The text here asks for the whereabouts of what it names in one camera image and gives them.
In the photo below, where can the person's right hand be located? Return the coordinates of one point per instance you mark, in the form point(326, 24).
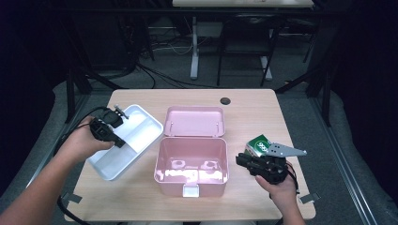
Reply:
point(283, 192)

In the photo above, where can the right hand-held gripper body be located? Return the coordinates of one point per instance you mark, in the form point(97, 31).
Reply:
point(272, 168)

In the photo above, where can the metal table bracket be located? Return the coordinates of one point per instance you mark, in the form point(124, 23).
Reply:
point(309, 198)
point(72, 197)

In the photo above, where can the green and white carton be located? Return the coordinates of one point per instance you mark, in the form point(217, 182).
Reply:
point(258, 145)

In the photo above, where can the black chair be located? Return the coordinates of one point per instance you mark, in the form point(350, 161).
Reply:
point(247, 31)

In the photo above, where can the pink storage box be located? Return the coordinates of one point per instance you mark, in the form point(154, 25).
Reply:
point(191, 156)

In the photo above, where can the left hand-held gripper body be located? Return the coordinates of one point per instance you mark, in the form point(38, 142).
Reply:
point(103, 126)

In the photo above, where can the black metal stand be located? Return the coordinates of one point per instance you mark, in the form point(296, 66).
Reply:
point(327, 93)
point(70, 93)

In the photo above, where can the white desk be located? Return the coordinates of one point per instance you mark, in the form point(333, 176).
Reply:
point(194, 56)

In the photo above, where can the white plastic tray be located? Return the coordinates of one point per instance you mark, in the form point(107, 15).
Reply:
point(140, 131)

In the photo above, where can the person's left hand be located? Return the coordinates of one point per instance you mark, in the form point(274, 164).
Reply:
point(81, 140)

